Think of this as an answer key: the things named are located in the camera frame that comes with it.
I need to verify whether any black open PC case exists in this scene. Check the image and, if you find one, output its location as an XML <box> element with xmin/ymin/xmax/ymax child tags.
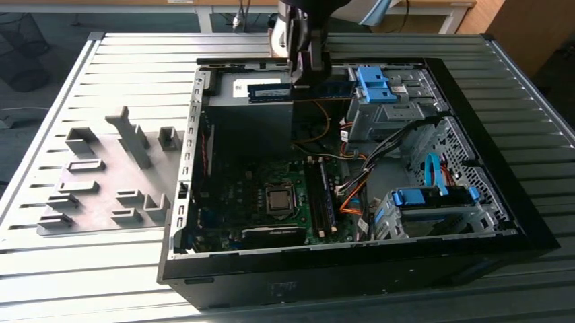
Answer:
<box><xmin>156</xmin><ymin>57</ymin><xmax>563</xmax><ymax>310</ymax></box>

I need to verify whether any hard disk blue carrier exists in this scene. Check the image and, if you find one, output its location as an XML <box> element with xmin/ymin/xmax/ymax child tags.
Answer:
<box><xmin>388</xmin><ymin>186</ymin><xmax>482</xmax><ymax>212</ymax></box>

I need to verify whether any black cable silver plug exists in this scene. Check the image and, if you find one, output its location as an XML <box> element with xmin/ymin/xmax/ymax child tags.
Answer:
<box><xmin>231</xmin><ymin>0</ymin><xmax>252</xmax><ymax>33</ymax></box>

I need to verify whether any thin orange wire loop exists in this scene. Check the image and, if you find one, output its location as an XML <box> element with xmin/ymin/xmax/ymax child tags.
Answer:
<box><xmin>294</xmin><ymin>100</ymin><xmax>332</xmax><ymax>145</ymax></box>

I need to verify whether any wooden cabinet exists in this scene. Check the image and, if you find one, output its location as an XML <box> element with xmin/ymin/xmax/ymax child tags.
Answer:
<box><xmin>458</xmin><ymin>0</ymin><xmax>575</xmax><ymax>79</ymax></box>

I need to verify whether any blue flat data wire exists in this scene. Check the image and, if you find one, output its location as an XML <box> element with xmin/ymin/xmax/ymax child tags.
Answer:
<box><xmin>424</xmin><ymin>153</ymin><xmax>450</xmax><ymax>196</ymax></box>

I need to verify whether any green motherboard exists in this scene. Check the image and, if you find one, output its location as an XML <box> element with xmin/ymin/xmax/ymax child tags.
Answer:
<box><xmin>192</xmin><ymin>157</ymin><xmax>360</xmax><ymax>252</ymax></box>

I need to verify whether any grey metal drive cage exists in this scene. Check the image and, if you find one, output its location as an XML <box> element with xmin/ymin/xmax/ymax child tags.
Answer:
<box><xmin>346</xmin><ymin>67</ymin><xmax>450</xmax><ymax>142</ymax></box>

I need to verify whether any grey metal disk bay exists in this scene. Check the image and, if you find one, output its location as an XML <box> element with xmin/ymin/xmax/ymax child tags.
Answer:
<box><xmin>371</xmin><ymin>198</ymin><xmax>500</xmax><ymax>240</ymax></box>

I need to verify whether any grey parts rack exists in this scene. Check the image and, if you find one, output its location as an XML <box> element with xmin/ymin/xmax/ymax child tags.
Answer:
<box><xmin>36</xmin><ymin>104</ymin><xmax>188</xmax><ymax>236</ymax></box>

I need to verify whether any black wire basket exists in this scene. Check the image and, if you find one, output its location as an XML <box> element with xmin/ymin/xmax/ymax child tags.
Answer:
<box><xmin>0</xmin><ymin>12</ymin><xmax>51</xmax><ymax>93</ymax></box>

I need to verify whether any white frame desk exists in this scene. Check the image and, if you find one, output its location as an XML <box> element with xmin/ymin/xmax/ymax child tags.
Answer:
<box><xmin>27</xmin><ymin>0</ymin><xmax>478</xmax><ymax>34</ymax></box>

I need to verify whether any blue drive bay latch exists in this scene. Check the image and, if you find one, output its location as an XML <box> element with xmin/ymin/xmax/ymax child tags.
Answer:
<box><xmin>354</xmin><ymin>67</ymin><xmax>400</xmax><ymax>104</ymax></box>

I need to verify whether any orange wire pair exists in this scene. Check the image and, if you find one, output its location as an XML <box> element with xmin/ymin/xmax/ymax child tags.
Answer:
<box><xmin>339</xmin><ymin>188</ymin><xmax>364</xmax><ymax>215</ymax></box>

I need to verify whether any silver CPU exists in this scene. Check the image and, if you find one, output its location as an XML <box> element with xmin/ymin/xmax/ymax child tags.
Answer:
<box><xmin>268</xmin><ymin>188</ymin><xmax>292</xmax><ymax>210</ymax></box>

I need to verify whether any black graphics card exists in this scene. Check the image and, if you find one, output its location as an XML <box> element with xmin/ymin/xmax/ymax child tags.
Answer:
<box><xmin>240</xmin><ymin>225</ymin><xmax>307</xmax><ymax>250</ymax></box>

